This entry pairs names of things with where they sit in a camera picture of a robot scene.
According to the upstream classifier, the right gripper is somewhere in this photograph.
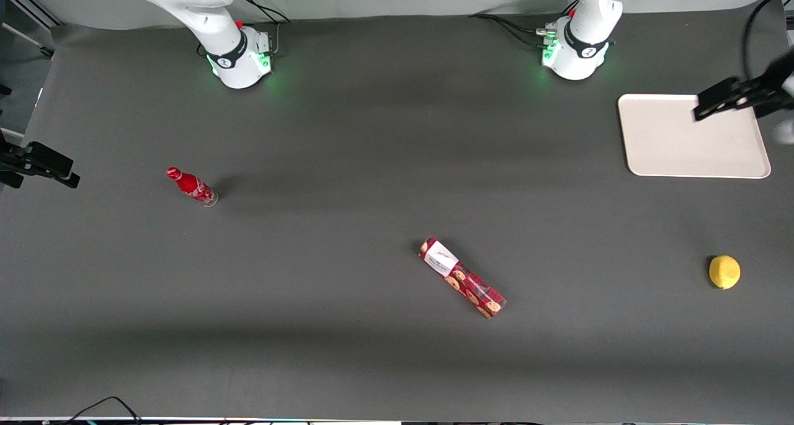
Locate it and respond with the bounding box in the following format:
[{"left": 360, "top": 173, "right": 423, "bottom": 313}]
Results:
[{"left": 0, "top": 133, "right": 81, "bottom": 189}]

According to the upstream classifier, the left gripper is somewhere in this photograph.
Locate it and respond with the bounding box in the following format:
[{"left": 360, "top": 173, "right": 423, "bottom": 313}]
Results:
[{"left": 692, "top": 51, "right": 794, "bottom": 145}]

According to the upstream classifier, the red cookie box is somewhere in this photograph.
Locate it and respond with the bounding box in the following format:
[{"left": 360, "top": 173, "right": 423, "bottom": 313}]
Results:
[{"left": 419, "top": 237, "right": 507, "bottom": 320}]

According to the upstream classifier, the beige plastic tray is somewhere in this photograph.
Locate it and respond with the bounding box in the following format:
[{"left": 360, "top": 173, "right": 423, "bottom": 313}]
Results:
[{"left": 618, "top": 94, "right": 772, "bottom": 179}]

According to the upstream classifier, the red cola bottle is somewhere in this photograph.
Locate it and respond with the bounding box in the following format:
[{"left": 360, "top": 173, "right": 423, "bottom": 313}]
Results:
[{"left": 166, "top": 167, "right": 219, "bottom": 207}]

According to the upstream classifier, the yellow lemon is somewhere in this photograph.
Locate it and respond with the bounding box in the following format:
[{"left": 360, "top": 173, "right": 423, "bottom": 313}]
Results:
[{"left": 708, "top": 255, "right": 741, "bottom": 290}]

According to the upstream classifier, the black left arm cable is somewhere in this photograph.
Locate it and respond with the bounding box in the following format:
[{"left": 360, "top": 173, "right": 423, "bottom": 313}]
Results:
[{"left": 743, "top": 0, "right": 794, "bottom": 79}]

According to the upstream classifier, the aluminium frame rail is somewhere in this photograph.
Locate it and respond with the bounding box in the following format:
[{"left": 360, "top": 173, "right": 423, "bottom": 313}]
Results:
[{"left": 0, "top": 0, "right": 64, "bottom": 60}]

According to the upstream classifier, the black left base cable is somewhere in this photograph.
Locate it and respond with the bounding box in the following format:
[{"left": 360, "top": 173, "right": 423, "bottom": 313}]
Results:
[{"left": 469, "top": 13, "right": 559, "bottom": 49}]

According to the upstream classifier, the black base cable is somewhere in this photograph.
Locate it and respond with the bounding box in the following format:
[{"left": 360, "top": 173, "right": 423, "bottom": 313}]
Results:
[
  {"left": 236, "top": 0, "right": 292, "bottom": 26},
  {"left": 469, "top": 13, "right": 559, "bottom": 49}
]

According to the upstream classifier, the black table edge cable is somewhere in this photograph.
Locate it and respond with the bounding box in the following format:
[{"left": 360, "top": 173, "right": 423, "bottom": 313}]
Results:
[{"left": 62, "top": 396, "right": 145, "bottom": 425}]

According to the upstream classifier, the black right base cable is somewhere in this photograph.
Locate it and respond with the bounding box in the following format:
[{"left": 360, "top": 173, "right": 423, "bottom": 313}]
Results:
[{"left": 236, "top": 0, "right": 292, "bottom": 26}]

